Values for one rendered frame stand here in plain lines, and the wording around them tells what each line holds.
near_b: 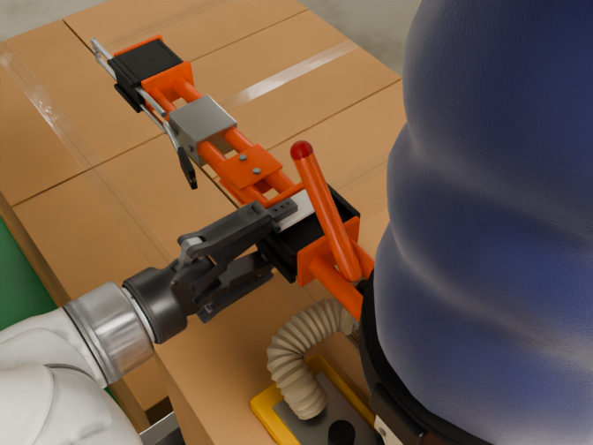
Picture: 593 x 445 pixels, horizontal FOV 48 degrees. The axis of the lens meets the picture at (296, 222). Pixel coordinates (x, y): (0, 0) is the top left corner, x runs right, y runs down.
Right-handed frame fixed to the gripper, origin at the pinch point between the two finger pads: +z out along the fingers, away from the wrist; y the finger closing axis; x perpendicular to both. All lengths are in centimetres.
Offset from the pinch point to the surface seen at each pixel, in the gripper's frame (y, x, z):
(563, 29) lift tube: -45, 28, -10
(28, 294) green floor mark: 108, -96, -25
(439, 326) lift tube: -23.3, 26.9, -9.9
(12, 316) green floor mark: 108, -92, -32
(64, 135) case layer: 53, -90, -1
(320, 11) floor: 106, -158, 135
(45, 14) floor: 107, -228, 39
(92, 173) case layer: 53, -75, -1
